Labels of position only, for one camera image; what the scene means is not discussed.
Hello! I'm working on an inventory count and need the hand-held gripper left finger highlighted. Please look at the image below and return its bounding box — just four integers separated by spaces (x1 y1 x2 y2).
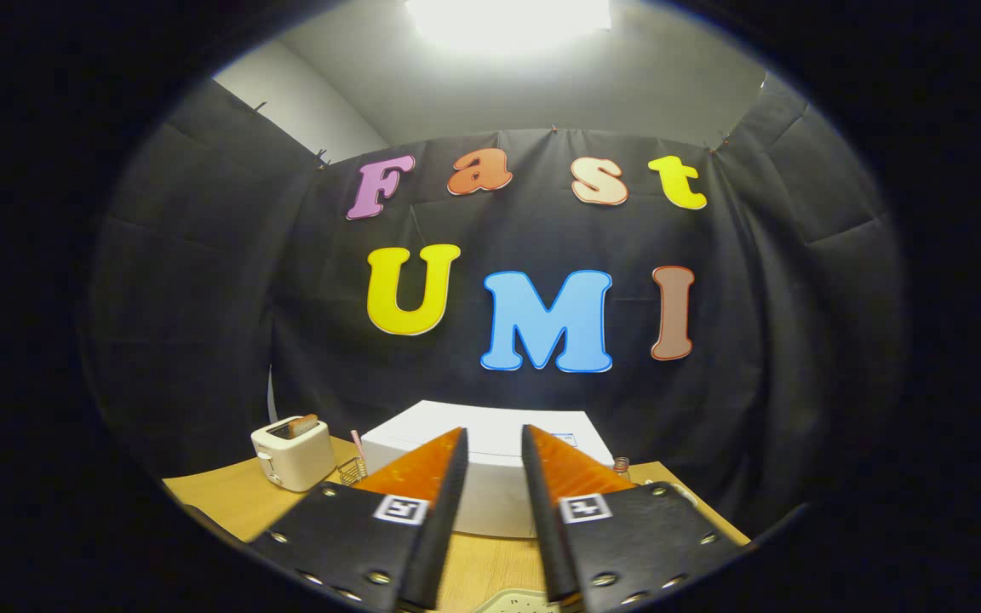
250 426 469 613

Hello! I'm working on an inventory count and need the white toaster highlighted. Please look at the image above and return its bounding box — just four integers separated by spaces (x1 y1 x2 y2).
250 417 337 493

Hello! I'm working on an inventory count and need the white dotted plate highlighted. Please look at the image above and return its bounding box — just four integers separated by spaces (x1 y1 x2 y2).
473 590 561 613

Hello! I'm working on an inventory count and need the white microwave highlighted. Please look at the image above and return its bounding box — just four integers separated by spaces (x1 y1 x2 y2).
360 400 615 539

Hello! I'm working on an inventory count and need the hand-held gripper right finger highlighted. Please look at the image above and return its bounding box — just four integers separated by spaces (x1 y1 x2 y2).
521 424 747 613

